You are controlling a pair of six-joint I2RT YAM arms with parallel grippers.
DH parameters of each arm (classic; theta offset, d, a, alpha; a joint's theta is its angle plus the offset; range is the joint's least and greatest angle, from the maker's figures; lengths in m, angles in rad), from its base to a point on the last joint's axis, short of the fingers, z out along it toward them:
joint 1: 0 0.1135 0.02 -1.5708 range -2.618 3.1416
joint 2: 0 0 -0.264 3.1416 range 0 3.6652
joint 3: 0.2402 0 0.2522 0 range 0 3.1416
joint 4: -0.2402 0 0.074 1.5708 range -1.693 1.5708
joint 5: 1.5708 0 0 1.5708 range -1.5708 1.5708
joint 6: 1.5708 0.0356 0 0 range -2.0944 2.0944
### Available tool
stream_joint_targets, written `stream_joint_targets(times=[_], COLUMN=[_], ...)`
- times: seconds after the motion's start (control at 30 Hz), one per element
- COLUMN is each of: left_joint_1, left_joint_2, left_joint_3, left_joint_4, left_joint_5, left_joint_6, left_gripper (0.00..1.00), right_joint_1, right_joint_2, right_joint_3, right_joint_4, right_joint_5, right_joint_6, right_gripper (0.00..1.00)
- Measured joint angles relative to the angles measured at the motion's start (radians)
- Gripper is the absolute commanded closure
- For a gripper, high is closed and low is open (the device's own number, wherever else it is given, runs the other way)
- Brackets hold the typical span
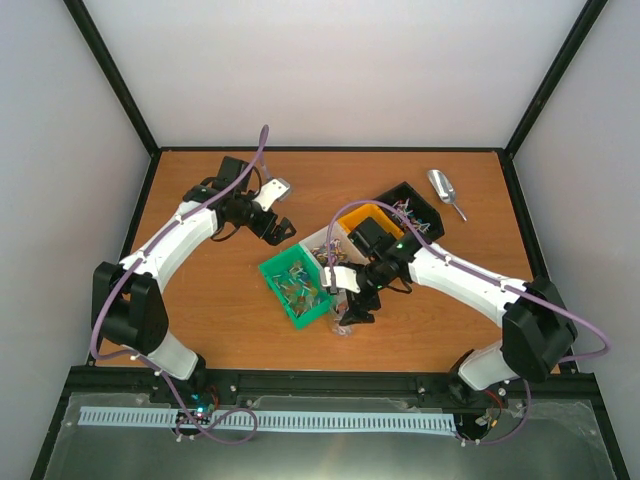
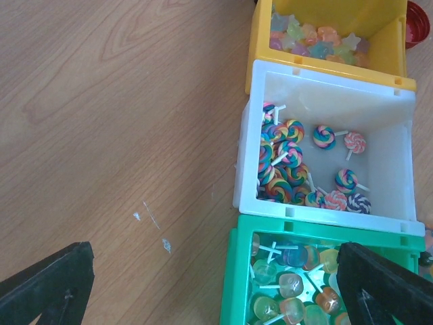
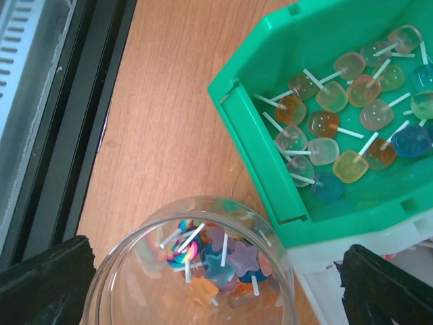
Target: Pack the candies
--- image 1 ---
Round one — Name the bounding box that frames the clear plastic jar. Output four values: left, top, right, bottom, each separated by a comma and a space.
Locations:
328, 293, 354, 337

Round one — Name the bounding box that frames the green candy bin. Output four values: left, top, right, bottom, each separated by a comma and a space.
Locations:
259, 244, 331, 330

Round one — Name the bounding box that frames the white candy bin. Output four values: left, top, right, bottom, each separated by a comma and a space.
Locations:
299, 223, 365, 283

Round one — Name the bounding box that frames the orange candy bin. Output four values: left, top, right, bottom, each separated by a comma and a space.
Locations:
338, 203, 404, 256

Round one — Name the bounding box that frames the black candy bin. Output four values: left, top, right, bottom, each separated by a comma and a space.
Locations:
375, 181, 445, 241

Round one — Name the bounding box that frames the metal scoop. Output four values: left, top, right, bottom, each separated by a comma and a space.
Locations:
427, 169, 468, 222

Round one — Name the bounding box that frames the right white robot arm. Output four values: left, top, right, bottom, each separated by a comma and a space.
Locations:
323, 228, 577, 405

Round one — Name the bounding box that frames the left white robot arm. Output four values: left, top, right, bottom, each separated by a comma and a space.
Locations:
90, 156, 296, 403

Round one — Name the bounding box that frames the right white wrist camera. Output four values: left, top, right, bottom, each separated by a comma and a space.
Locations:
320, 266, 361, 295

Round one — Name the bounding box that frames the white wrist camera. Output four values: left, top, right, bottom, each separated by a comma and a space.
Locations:
320, 266, 361, 295
254, 178, 291, 212

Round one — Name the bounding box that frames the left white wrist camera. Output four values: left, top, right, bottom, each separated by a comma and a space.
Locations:
254, 178, 291, 212

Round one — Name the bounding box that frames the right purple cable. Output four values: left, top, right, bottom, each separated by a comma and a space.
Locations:
325, 200, 614, 447

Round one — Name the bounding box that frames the purple cable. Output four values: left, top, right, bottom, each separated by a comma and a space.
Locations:
91, 124, 274, 446
325, 200, 614, 447

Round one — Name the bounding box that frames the light blue cable duct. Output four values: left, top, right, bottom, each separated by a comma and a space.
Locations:
77, 406, 456, 436

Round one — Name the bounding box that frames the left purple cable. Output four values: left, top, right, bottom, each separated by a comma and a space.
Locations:
91, 124, 274, 446

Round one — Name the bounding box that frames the left black frame post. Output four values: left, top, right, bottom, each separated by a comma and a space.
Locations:
63, 0, 160, 158

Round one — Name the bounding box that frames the black frame post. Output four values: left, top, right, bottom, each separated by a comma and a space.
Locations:
504, 0, 608, 160
63, 0, 160, 158

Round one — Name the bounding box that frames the right black frame post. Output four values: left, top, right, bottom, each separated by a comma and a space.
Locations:
504, 0, 608, 160

